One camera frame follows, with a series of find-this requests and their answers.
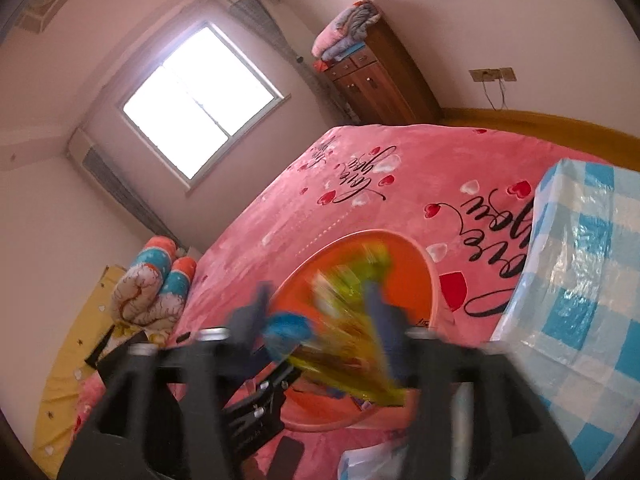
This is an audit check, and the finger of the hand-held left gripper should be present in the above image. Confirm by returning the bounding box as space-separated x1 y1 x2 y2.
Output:
247 364 297 403

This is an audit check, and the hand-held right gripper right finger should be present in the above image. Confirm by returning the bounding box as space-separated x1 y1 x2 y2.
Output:
362 280 586 480

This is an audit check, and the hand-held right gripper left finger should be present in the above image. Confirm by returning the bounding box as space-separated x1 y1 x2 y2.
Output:
57 282 273 480

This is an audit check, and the cartoon print snack packet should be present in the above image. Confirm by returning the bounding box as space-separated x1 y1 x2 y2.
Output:
262 310 313 363

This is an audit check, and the yellow green snack wrapper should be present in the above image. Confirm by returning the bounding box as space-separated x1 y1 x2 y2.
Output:
290 242 408 408

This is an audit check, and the orange plastic basin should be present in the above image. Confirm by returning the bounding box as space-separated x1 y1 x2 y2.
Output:
270 229 442 432

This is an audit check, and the rolled patterned quilt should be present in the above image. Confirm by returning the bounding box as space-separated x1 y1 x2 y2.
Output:
160 256 198 311
109 235 178 333

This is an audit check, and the white plastic bag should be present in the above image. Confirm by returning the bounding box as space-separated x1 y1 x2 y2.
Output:
337 442 416 480

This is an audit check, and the pink printed blanket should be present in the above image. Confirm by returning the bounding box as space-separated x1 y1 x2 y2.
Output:
75 122 621 480

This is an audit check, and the grey curtain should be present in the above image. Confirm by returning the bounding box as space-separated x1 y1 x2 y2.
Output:
67 127 186 253
212 0 361 126

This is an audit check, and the yellow bed sheet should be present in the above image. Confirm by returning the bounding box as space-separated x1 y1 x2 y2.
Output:
30 265 131 478

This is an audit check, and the window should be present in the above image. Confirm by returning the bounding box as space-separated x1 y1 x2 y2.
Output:
117 21 292 181

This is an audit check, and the brown wooden cabinet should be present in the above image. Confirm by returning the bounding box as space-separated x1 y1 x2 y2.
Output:
320 19 443 126

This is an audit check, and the pile of folded blankets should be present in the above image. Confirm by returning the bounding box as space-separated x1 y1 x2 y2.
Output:
311 1 383 63

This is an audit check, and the thin wall cable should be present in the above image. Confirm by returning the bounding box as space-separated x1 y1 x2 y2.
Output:
482 80 506 111

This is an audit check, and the yellow wooden bed frame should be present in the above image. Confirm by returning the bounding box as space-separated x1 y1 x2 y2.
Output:
440 107 640 171

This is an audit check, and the wall socket strip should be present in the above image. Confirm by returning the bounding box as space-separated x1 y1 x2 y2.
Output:
469 66 517 83

